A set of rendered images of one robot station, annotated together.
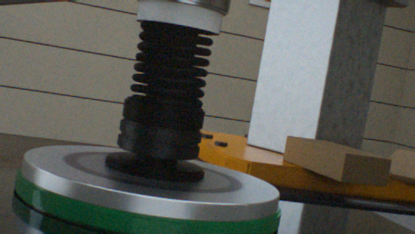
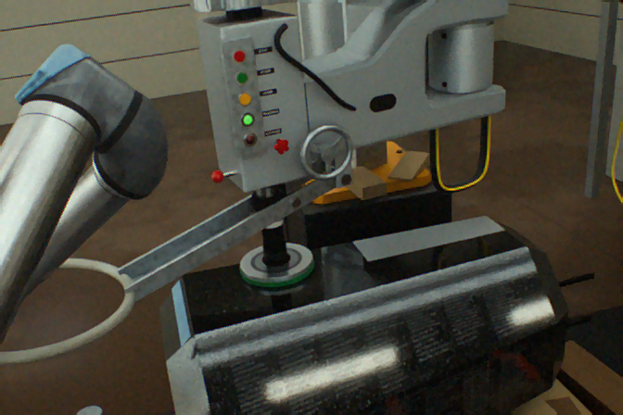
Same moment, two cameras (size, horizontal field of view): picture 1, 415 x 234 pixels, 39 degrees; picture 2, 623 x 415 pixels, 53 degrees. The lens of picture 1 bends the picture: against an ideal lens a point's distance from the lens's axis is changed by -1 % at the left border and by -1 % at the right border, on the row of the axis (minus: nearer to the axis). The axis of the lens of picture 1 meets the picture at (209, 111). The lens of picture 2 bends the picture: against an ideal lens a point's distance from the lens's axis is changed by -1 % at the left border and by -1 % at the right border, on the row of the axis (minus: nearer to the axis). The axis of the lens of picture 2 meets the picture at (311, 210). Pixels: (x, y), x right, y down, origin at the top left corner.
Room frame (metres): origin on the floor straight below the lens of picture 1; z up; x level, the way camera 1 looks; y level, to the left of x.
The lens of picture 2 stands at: (-1.13, -0.18, 1.72)
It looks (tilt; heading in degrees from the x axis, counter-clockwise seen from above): 25 degrees down; 4
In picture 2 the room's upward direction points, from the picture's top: 6 degrees counter-clockwise
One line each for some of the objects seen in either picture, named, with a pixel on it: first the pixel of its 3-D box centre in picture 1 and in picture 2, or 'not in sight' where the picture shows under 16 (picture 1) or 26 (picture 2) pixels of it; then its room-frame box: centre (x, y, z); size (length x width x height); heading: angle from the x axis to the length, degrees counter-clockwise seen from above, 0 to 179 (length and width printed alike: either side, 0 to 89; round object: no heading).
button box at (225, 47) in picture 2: not in sight; (242, 97); (0.36, 0.05, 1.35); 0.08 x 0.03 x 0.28; 117
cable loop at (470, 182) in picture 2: not in sight; (461, 144); (0.78, -0.55, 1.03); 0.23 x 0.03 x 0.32; 117
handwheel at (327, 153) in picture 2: not in sight; (321, 149); (0.44, -0.12, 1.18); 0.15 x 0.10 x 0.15; 117
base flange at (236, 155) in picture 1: (301, 161); (356, 169); (1.35, -0.23, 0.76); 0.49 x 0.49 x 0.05; 15
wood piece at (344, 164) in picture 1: (333, 159); (362, 182); (1.09, -0.24, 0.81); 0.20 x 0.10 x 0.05; 23
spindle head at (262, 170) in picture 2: not in sight; (284, 97); (0.52, -0.03, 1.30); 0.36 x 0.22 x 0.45; 117
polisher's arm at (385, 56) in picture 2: not in sight; (387, 83); (0.65, -0.32, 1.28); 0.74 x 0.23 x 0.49; 117
